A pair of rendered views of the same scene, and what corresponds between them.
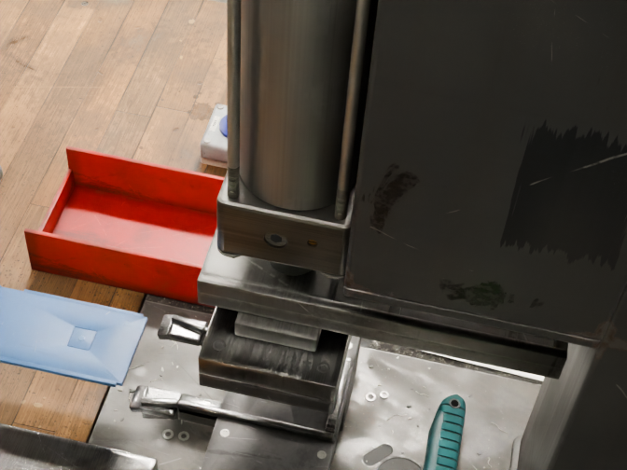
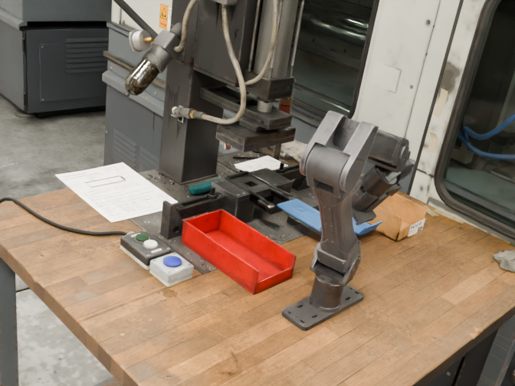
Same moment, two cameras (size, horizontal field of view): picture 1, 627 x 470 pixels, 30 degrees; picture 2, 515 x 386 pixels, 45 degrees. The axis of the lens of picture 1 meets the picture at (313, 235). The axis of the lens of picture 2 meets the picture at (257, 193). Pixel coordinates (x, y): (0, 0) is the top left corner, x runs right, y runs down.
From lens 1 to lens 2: 1.94 m
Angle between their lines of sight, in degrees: 99
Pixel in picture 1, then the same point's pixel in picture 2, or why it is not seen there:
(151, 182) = (228, 260)
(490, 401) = (177, 191)
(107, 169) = (244, 268)
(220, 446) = (277, 183)
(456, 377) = (179, 197)
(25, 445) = not seen: hidden behind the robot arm
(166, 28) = (139, 338)
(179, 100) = (173, 302)
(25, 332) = (317, 217)
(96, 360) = (300, 204)
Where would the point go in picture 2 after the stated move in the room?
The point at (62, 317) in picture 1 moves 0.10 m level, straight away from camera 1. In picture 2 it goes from (303, 215) to (293, 233)
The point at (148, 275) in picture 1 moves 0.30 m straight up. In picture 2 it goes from (255, 241) to (275, 119)
